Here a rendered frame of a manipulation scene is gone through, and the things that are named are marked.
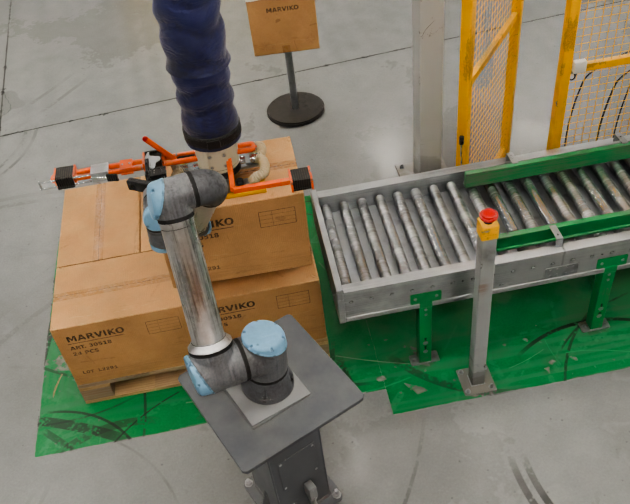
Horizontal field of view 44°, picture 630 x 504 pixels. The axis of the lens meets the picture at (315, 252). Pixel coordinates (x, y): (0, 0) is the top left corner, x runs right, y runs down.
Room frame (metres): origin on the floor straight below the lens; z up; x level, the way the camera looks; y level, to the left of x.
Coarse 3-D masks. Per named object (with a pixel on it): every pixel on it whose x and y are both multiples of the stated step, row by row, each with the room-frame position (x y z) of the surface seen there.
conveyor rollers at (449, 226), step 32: (416, 192) 2.90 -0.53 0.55; (448, 192) 2.90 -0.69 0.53; (512, 192) 2.81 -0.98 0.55; (576, 192) 2.75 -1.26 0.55; (608, 192) 2.74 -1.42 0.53; (352, 224) 2.74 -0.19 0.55; (384, 224) 2.72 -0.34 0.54; (448, 224) 2.65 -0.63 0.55; (512, 224) 2.59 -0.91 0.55; (384, 256) 2.50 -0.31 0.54; (416, 256) 2.48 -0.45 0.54
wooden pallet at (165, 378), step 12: (324, 348) 2.40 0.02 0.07; (156, 372) 2.34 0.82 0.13; (168, 372) 2.42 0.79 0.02; (180, 372) 2.41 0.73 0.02; (84, 384) 2.32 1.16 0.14; (96, 384) 2.32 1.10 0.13; (108, 384) 2.33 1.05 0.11; (120, 384) 2.39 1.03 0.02; (132, 384) 2.38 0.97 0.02; (144, 384) 2.37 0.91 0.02; (156, 384) 2.36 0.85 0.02; (168, 384) 2.35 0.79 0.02; (180, 384) 2.35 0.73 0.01; (84, 396) 2.32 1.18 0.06; (96, 396) 2.32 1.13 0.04; (108, 396) 2.33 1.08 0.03; (120, 396) 2.33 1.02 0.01
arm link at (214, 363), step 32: (160, 192) 1.86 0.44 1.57; (192, 192) 1.87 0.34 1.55; (160, 224) 1.87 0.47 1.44; (192, 224) 1.84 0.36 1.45; (192, 256) 1.78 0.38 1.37; (192, 288) 1.73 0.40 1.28; (192, 320) 1.69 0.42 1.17; (192, 352) 1.64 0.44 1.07; (224, 352) 1.63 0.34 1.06; (224, 384) 1.58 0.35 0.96
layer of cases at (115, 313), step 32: (96, 192) 3.25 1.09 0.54; (128, 192) 3.22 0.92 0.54; (64, 224) 3.03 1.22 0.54; (96, 224) 2.99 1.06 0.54; (128, 224) 2.96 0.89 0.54; (64, 256) 2.79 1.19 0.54; (96, 256) 2.76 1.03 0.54; (128, 256) 2.73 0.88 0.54; (160, 256) 2.70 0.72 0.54; (64, 288) 2.57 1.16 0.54; (96, 288) 2.54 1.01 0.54; (128, 288) 2.51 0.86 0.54; (160, 288) 2.49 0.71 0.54; (224, 288) 2.43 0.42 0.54; (256, 288) 2.41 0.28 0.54; (288, 288) 2.40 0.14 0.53; (320, 288) 2.41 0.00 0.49; (64, 320) 2.37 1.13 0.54; (96, 320) 2.34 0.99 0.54; (128, 320) 2.34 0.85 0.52; (160, 320) 2.35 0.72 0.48; (224, 320) 2.37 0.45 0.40; (256, 320) 2.38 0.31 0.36; (320, 320) 2.40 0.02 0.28; (64, 352) 2.32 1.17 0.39; (96, 352) 2.33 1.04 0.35; (128, 352) 2.34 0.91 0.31; (160, 352) 2.35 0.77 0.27
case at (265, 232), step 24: (288, 144) 2.73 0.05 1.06; (168, 168) 2.66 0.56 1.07; (288, 168) 2.56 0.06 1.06; (288, 192) 2.40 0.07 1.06; (216, 216) 2.36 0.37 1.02; (240, 216) 2.37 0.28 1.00; (264, 216) 2.38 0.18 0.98; (288, 216) 2.38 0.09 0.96; (216, 240) 2.36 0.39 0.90; (240, 240) 2.37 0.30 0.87; (264, 240) 2.38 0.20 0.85; (288, 240) 2.38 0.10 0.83; (168, 264) 2.35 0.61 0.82; (216, 264) 2.36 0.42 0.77; (240, 264) 2.37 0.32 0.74; (264, 264) 2.37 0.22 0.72; (288, 264) 2.38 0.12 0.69
